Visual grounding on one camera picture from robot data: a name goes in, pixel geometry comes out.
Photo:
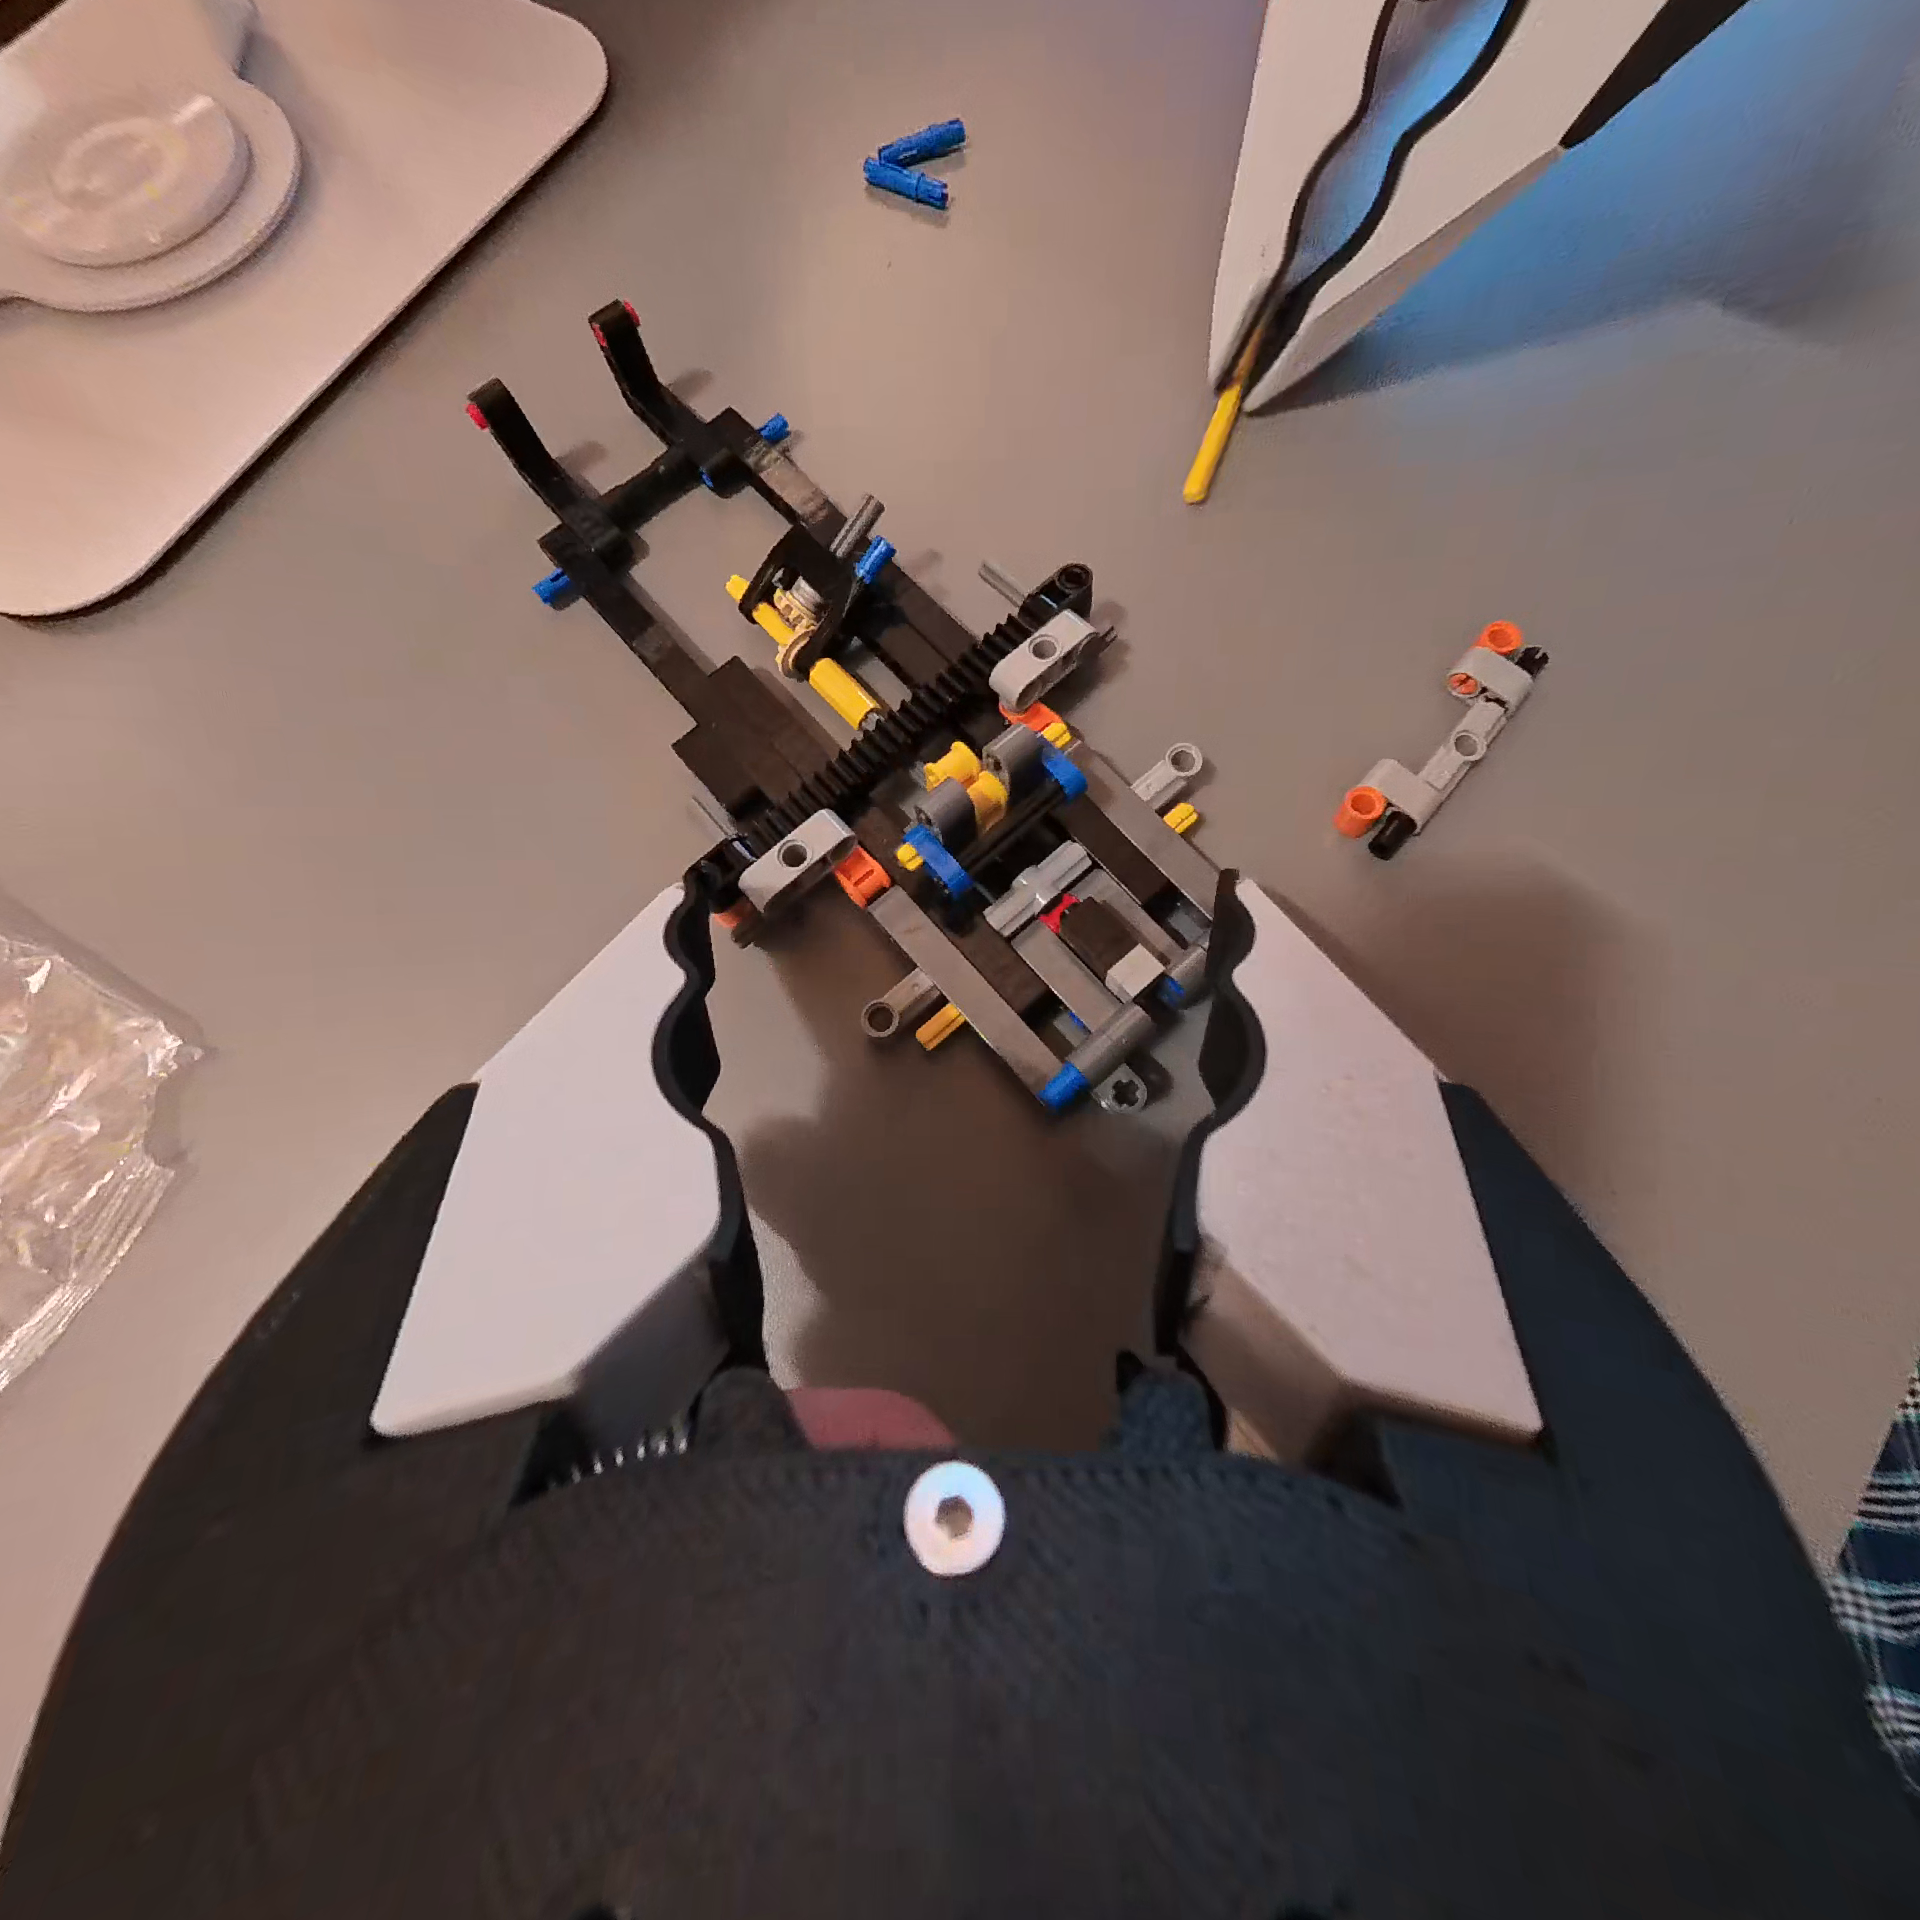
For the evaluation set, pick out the blue lego pin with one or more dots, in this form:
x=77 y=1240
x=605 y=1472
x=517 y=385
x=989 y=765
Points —
x=922 y=148
x=907 y=183

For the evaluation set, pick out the grey orange lego subassembly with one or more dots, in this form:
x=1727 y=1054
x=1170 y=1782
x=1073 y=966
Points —
x=1464 y=735

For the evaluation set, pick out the black lego chassis assembly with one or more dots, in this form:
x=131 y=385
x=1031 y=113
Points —
x=751 y=721

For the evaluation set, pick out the clear plastic bag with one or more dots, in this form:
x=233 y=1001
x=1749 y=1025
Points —
x=77 y=1141

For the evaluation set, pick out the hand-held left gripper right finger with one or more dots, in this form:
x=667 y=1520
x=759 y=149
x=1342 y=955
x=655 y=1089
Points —
x=1350 y=1230

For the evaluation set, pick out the yellow lego axle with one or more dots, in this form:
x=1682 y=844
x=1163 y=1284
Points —
x=1207 y=459

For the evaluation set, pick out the person's plaid shirt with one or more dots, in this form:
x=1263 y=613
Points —
x=1886 y=1576

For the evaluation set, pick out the white document stand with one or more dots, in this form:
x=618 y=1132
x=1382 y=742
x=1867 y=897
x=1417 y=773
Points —
x=421 y=225

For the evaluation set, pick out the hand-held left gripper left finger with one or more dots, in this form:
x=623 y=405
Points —
x=569 y=1201

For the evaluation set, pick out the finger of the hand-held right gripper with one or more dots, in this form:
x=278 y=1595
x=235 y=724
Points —
x=1319 y=89
x=1499 y=135

